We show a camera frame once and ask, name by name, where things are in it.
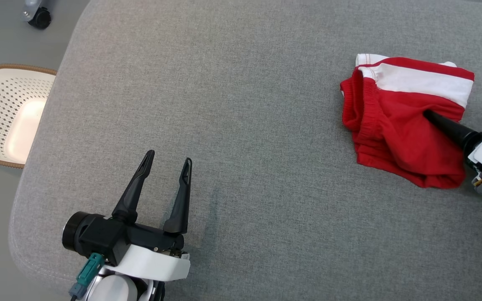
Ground red white basketball shorts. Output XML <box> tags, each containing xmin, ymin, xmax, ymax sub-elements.
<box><xmin>340</xmin><ymin>53</ymin><xmax>475</xmax><ymax>189</ymax></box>

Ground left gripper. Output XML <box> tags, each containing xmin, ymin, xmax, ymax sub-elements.
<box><xmin>110</xmin><ymin>149</ymin><xmax>193</xmax><ymax>282</ymax></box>

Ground black caster wheel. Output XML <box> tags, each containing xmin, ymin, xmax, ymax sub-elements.
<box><xmin>23</xmin><ymin>0</ymin><xmax>53</xmax><ymax>30</ymax></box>

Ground teal cable connector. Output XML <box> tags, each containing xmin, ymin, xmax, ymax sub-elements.
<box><xmin>69</xmin><ymin>253</ymin><xmax>105</xmax><ymax>300</ymax></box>

